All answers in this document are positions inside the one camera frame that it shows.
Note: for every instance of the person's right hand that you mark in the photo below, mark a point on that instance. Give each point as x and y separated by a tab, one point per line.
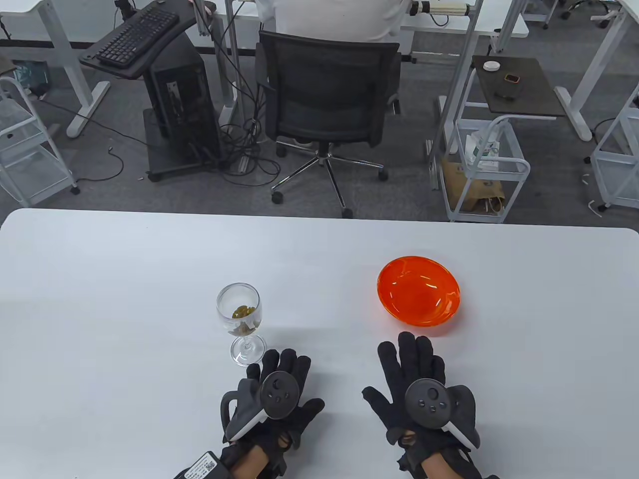
409	359

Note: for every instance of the person's left hand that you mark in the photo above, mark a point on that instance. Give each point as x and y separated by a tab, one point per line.
294	366

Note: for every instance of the orange translucent bowl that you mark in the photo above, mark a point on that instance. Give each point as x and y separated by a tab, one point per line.
418	292

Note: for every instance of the pile of raisins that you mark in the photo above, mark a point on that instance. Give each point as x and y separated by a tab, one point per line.
243	312

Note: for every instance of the clear wine glass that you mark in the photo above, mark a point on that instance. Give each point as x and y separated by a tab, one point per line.
238	295

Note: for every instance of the person's left forearm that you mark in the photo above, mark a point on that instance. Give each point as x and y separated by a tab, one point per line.
249	461

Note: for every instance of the person's right forearm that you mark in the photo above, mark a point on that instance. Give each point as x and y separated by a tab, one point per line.
435	469

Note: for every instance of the black and white left controller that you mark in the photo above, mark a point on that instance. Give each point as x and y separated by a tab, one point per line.
278	394

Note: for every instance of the black and white controller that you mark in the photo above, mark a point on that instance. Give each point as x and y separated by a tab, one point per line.
278	394
428	403

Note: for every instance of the black and white right controller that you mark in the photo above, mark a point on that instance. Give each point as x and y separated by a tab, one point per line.
428	403

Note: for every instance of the brown paper bag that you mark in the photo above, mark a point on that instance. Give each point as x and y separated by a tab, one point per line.
469	187

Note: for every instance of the white plastic bag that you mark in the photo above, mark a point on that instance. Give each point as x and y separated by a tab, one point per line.
479	147

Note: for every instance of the black keyboard tray stand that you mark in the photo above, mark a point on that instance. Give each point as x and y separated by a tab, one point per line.
164	159

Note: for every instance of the black mesh office chair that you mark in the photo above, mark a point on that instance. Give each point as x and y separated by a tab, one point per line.
324	90

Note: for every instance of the black computer tower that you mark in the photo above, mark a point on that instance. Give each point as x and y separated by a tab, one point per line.
182	100

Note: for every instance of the brown side table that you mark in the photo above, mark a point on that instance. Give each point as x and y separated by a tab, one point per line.
529	95

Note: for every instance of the orange cased phone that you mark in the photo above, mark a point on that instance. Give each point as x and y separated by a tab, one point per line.
511	78

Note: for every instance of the white round puck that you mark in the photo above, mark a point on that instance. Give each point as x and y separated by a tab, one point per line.
491	66

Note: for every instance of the white desk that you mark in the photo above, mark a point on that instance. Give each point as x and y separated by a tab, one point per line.
589	65
449	25
60	40

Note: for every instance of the white cylindrical device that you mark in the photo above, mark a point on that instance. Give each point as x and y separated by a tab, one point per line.
444	8

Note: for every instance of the black keyboard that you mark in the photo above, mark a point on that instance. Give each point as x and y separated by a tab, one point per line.
137	37

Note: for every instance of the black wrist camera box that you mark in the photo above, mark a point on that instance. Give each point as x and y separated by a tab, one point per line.
202	466

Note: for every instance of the aluminium frame post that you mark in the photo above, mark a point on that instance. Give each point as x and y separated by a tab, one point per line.
232	60
457	90

